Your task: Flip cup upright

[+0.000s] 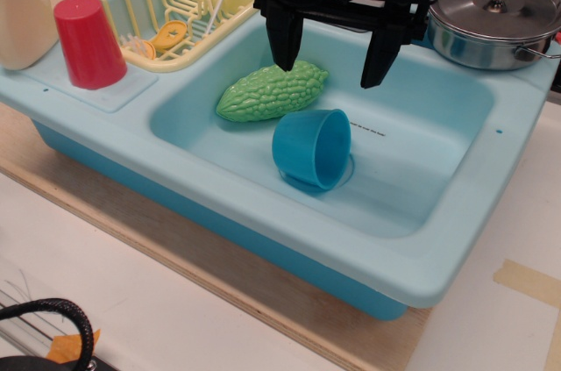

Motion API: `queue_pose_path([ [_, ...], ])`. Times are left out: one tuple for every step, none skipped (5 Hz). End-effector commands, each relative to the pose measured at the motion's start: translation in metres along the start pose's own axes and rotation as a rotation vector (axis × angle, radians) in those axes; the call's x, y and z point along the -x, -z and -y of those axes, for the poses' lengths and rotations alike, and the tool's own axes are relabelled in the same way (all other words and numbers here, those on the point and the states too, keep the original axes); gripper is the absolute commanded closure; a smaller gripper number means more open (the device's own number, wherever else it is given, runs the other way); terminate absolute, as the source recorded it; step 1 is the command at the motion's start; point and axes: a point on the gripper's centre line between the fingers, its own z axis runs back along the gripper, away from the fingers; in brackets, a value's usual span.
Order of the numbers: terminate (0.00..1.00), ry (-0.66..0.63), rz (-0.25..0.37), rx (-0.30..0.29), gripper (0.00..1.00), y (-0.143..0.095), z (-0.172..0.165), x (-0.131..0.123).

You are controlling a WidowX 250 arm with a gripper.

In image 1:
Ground beige masking tape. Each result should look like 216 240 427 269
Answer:
493 260 560 309

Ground cream plastic jug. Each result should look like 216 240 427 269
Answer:
1 0 58 70

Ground light blue toy sink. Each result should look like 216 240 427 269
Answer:
1 16 560 319

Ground black braided cable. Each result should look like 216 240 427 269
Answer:
0 297 96 367

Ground orange tape piece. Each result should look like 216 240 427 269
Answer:
46 334 82 364

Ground steel pot with lid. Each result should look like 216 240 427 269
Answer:
427 0 560 71

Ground yellow dish rack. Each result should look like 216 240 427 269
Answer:
100 0 256 73

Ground white plastic stick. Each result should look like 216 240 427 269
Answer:
205 0 224 35

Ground red plastic cup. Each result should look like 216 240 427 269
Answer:
53 0 127 90

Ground green bitter melon toy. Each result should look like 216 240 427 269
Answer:
216 61 329 123

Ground orange plastic spoon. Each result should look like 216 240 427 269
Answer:
151 20 188 53

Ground blue plastic cup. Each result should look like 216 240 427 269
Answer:
272 109 352 190

